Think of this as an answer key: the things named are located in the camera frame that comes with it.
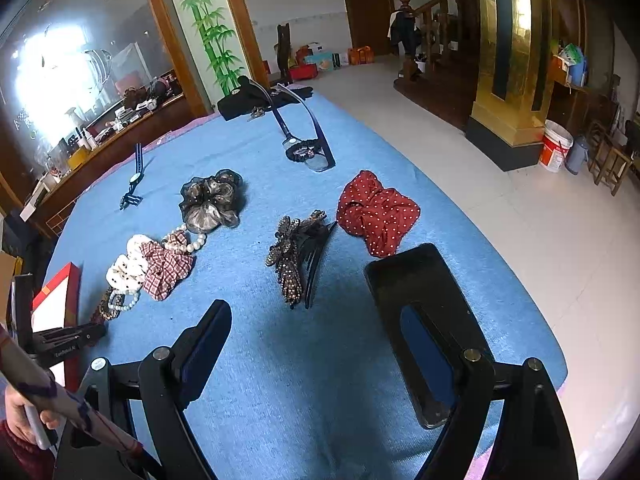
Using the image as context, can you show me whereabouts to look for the gold brown bead bracelet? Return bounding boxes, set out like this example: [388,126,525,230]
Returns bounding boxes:
[92,288,124,323]

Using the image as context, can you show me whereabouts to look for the red plaid scrunchie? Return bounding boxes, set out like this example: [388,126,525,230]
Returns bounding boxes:
[140,231,195,301]

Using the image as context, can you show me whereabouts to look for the white pearl bracelet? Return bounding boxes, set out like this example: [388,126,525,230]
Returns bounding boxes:
[106,224,208,312]

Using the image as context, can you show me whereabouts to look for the grey organza scrunchie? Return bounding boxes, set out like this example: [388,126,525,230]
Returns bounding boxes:
[179,169,244,234]

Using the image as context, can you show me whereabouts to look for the brown beaded hair claw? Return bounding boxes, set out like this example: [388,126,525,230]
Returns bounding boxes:
[265,209,336,309]

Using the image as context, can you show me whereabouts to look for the black bead bracelet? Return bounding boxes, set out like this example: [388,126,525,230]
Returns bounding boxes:
[284,138,321,164]

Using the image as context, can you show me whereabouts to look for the person's left hand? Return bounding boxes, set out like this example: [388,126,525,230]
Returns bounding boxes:
[4,385,61,444]

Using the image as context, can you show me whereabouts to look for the red gift box tray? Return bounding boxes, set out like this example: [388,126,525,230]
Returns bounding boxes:
[32,262,80,392]

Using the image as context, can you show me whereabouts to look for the black smartphone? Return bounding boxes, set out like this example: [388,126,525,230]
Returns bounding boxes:
[364,243,494,429]

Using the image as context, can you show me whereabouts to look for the white dotted scrunchie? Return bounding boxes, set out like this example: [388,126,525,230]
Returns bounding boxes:
[106,234,151,296]

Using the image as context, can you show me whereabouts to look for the blue table cloth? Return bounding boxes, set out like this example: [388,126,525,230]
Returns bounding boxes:
[48,96,568,479]

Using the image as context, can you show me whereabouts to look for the red polka dot scrunchie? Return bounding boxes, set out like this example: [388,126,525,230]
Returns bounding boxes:
[336,170,421,258]

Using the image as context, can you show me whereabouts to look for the white red plastic bucket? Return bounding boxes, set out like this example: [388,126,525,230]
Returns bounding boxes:
[538,119,574,174]

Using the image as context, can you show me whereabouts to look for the wooden stool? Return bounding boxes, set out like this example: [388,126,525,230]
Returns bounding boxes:
[588,120,639,196]

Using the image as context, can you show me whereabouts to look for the black cloth bundle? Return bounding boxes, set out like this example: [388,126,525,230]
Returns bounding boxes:
[217,76,297,120]

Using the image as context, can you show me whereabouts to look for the blue striped watch strap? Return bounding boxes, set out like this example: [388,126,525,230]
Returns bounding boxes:
[118,142,147,212]

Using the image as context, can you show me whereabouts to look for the blue frame eyeglasses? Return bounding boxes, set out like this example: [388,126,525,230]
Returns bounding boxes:
[268,84,336,174]

